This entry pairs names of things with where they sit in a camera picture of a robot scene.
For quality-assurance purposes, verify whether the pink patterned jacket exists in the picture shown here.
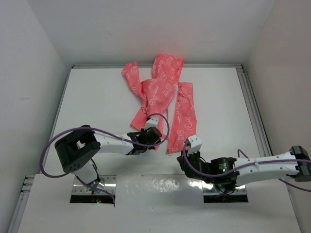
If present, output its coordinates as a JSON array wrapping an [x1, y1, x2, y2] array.
[[121, 54, 197, 153]]

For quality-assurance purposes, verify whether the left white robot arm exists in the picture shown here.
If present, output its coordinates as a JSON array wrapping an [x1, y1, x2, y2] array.
[[54, 125, 162, 186]]

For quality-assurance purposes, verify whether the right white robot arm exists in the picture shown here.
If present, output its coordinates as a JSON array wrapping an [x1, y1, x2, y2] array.
[[177, 146, 311, 193]]

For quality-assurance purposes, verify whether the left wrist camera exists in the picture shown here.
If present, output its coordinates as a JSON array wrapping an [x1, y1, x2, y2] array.
[[144, 117, 159, 129]]

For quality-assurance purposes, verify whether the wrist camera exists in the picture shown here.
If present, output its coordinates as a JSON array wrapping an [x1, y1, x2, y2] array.
[[187, 135, 202, 154], [144, 117, 159, 129]]

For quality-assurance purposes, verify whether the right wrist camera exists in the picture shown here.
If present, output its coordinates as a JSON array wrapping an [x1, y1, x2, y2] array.
[[187, 135, 202, 154]]

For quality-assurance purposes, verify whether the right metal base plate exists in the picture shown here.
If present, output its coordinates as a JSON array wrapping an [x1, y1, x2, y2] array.
[[202, 182, 247, 196]]

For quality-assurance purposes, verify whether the metal base plate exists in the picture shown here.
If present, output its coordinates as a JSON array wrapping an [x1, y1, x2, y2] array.
[[202, 182, 247, 196], [72, 175, 117, 195]]

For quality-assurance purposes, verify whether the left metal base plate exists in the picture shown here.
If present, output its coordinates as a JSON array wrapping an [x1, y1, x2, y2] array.
[[72, 175, 117, 195]]

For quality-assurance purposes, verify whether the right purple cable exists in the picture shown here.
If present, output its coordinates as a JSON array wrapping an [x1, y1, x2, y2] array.
[[182, 140, 311, 194]]

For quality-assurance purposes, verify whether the purple cable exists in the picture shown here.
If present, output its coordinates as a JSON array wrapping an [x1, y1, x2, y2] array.
[[182, 140, 311, 194], [40, 113, 170, 203]]

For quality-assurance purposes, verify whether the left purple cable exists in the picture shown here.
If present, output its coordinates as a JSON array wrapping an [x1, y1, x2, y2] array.
[[40, 113, 170, 203]]

